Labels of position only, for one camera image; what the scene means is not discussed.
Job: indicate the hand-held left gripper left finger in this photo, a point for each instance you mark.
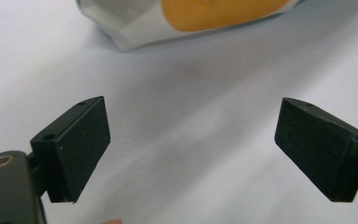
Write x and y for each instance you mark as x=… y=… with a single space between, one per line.
x=74 y=149

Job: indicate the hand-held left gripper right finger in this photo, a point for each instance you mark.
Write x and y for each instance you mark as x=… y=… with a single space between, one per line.
x=320 y=149

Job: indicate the white and orange snack bag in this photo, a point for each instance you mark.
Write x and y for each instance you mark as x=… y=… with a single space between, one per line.
x=155 y=21

